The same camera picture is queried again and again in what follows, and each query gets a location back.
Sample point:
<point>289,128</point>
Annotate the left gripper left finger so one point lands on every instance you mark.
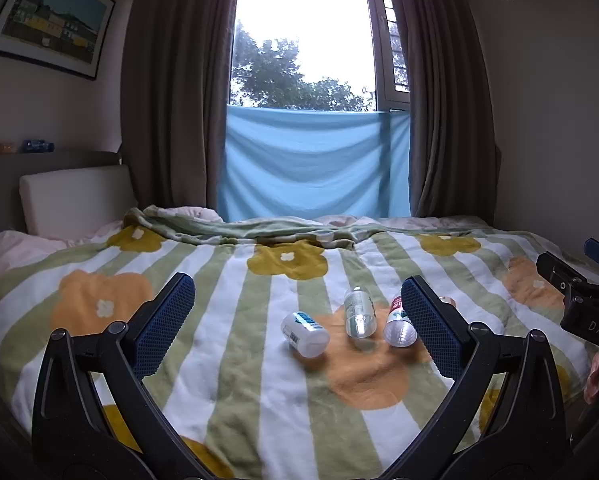
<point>93,417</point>

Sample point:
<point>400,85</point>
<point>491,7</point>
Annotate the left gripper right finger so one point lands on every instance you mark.
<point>503,417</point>

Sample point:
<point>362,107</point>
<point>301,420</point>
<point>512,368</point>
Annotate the white blue-label plastic cup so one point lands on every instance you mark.
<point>309,338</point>

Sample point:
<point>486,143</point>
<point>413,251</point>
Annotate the orange-label clear plastic cup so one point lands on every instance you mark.
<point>448,300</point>

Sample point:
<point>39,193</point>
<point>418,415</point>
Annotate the red-label plastic cup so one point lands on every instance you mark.
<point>399,331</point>

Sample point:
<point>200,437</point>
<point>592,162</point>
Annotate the clear green-label plastic cup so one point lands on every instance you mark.
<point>359,313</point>

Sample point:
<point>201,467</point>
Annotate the right hand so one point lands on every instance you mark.
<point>591,390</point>

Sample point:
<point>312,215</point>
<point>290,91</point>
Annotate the right brown curtain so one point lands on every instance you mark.
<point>454,158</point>

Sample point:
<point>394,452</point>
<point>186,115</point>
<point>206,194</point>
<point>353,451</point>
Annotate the brown curtain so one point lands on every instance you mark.
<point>454,158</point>
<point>174,93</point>

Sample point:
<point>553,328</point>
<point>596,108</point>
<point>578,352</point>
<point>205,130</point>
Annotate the pink bed sheet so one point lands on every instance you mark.
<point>18,248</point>

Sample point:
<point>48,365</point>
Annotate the striped floral blanket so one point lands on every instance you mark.
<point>230,384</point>

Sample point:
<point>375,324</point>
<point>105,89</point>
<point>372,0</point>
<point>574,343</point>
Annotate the white headboard cushion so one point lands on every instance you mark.
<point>74,203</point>

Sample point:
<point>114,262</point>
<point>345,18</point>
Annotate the dark headboard shelf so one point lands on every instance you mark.
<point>14,166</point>

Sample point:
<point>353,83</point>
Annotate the blue toy car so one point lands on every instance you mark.
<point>36,146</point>

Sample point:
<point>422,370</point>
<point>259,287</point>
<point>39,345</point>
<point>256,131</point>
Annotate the light blue hanging cloth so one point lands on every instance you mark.
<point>309,164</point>

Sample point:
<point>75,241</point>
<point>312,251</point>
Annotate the left brown curtain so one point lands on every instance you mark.
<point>174,93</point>

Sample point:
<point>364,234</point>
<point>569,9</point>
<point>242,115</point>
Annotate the framed town picture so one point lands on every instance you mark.
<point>65,35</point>

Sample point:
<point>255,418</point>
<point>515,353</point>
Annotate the window frame with shutter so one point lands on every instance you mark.
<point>390,61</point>

